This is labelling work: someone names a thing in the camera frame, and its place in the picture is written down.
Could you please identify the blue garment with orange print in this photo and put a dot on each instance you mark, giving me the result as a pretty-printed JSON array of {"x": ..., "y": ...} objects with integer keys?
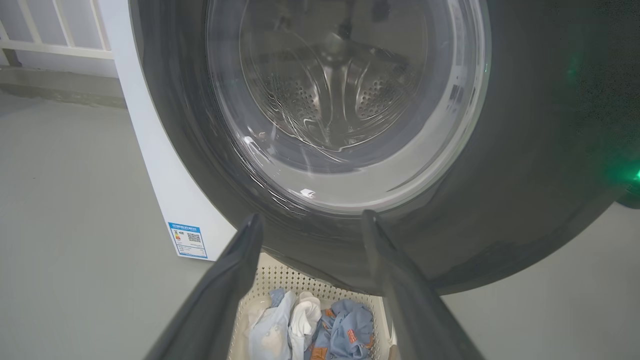
[{"x": 350, "y": 325}]

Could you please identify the blue white energy label sticker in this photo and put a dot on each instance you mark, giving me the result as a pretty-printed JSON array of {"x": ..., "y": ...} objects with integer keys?
[{"x": 187, "y": 240}]

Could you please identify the pale blue white garment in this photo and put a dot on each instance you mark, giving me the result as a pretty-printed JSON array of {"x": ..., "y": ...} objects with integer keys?
[{"x": 272, "y": 330}]

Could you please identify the dark round glass washer door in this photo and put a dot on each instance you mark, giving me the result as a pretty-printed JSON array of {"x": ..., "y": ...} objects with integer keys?
[{"x": 525, "y": 150}]

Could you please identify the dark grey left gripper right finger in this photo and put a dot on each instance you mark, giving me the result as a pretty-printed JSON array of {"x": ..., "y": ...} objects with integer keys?
[{"x": 410, "y": 310}]

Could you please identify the steel perforated washer drum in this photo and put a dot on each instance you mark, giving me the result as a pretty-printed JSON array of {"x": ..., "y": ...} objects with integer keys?
[{"x": 345, "y": 90}]

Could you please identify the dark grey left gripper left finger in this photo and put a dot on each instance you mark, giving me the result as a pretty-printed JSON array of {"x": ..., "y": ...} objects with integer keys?
[{"x": 215, "y": 305}]

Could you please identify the cream perforated laundry basket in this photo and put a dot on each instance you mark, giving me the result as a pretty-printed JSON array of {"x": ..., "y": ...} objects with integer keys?
[{"x": 280, "y": 277}]

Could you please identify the white railing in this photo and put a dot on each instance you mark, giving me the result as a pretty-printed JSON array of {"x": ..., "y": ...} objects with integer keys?
[{"x": 55, "y": 48}]

